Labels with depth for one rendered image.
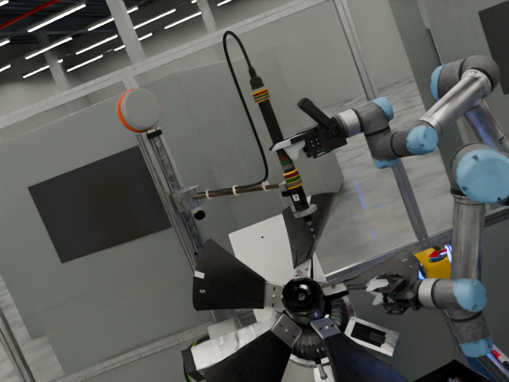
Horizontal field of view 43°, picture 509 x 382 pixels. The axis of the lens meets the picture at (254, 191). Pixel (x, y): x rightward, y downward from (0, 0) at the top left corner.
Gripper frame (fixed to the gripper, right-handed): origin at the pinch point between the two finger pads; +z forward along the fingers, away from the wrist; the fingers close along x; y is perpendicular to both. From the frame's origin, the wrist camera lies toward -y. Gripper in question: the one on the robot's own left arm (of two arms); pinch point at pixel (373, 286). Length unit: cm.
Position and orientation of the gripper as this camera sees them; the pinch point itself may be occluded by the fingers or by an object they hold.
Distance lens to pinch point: 184.2
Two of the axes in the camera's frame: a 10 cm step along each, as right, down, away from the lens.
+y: -6.8, 4.8, -5.6
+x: 4.4, 8.7, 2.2
